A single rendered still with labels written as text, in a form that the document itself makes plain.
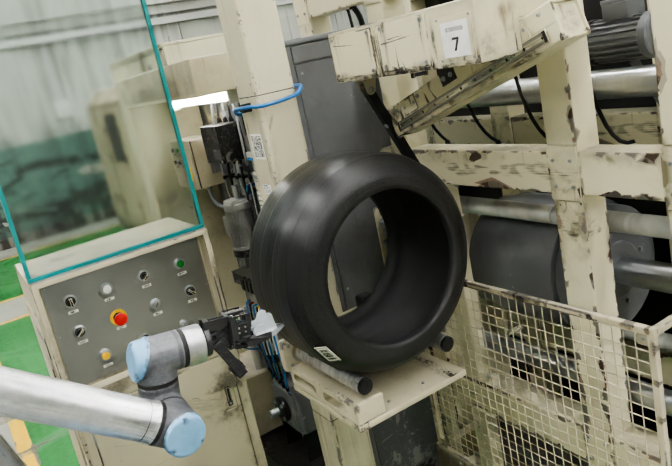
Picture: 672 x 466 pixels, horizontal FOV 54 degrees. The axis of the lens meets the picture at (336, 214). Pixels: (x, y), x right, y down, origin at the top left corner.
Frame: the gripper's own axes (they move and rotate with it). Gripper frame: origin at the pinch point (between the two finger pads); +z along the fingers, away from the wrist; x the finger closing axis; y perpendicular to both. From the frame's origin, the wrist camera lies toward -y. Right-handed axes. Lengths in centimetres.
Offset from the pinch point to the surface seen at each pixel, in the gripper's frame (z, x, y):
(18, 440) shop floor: -50, 257, -117
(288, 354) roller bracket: 13.4, 24.6, -17.7
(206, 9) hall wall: 365, 925, 223
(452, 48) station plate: 39, -27, 64
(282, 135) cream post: 21, 27, 46
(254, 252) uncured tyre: -0.2, 9.2, 18.2
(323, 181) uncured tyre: 12.7, -7.2, 35.6
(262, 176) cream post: 17, 35, 34
